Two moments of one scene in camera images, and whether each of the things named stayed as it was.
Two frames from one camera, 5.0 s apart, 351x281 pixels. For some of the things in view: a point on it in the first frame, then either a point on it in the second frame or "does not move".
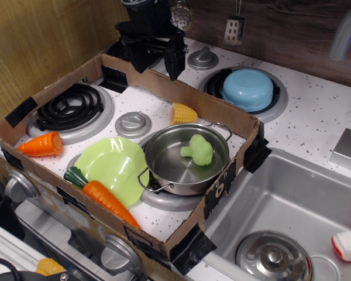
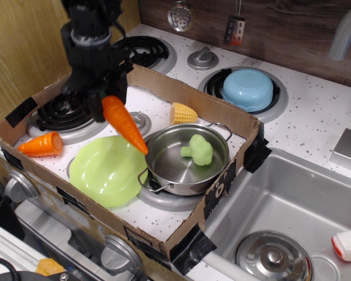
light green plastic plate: [119, 163] does not move
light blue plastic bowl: [249, 89] does not move
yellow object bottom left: [48, 266] does not move
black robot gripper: [150, 23] to [99, 64]
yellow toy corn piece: [181, 113] does not move
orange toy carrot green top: [101, 194] to [117, 113]
